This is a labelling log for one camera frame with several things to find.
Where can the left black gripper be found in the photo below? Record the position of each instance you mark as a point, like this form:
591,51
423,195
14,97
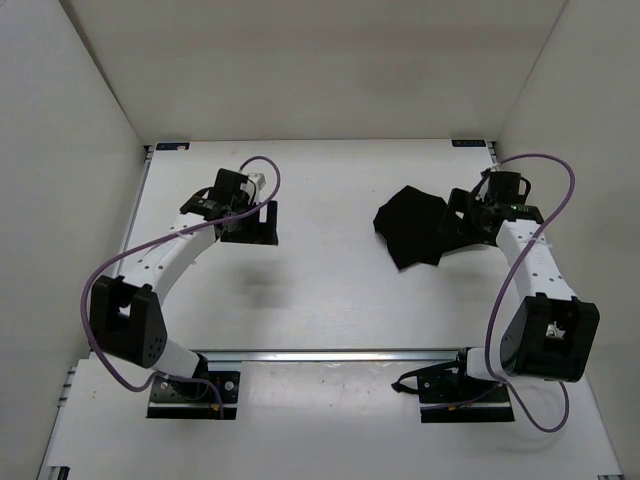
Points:
260,231

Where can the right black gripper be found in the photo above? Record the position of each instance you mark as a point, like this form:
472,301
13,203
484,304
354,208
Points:
458,203

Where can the black skirt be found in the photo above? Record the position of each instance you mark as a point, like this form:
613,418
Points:
409,225

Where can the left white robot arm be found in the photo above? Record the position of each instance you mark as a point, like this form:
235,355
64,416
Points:
125,312

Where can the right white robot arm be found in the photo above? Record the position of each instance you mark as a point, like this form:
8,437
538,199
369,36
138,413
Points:
552,331

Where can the right blue corner label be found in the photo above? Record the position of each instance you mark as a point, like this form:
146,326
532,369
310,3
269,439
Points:
468,143

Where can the blue corner label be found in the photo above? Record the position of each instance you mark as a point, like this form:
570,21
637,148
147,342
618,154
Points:
468,143
172,146

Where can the left blue corner label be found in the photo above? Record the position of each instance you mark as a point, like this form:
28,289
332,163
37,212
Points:
172,146

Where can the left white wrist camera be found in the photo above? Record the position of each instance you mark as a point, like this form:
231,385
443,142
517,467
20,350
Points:
253,186

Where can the aluminium front rail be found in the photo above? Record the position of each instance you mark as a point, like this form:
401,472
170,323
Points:
331,355

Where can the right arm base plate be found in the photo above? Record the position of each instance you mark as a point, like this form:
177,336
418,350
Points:
447,395

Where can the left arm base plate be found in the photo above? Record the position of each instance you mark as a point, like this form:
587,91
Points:
174,400

